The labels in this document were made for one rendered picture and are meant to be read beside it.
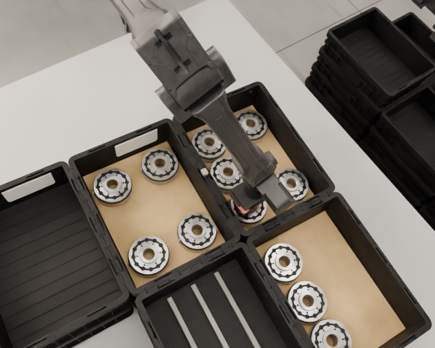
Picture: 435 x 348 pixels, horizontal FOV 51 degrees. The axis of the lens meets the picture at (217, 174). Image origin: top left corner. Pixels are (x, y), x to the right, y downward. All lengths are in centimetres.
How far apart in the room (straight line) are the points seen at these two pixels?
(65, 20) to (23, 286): 187
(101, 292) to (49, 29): 188
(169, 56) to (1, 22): 230
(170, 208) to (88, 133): 43
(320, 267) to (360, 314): 15
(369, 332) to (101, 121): 102
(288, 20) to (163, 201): 189
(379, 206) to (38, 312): 105
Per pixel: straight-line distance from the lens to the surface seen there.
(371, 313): 130
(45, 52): 269
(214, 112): 72
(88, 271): 122
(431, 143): 221
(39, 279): 124
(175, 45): 63
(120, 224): 124
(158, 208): 125
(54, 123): 157
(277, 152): 137
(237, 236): 114
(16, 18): 289
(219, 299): 120
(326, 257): 129
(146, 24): 65
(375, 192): 158
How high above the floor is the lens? 200
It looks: 63 degrees down
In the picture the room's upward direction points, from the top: 14 degrees clockwise
